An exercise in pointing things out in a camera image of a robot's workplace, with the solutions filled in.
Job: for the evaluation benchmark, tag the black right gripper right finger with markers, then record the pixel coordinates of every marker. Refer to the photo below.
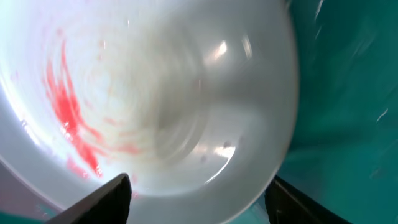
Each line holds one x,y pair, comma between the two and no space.
287,205

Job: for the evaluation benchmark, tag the light blue plate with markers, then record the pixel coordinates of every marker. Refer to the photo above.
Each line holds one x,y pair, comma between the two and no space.
195,101

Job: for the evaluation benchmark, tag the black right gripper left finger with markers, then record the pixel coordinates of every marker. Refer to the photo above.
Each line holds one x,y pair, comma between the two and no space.
108,204

